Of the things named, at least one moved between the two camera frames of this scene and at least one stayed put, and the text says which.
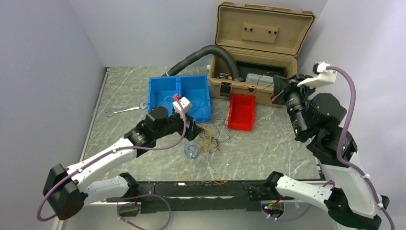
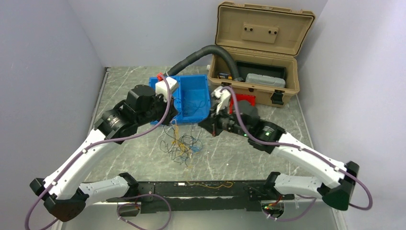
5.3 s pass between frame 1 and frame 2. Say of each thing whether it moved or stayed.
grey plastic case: stayed
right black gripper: moved
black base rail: stayed
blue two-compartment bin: stayed
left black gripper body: moved
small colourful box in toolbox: stayed
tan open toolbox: stayed
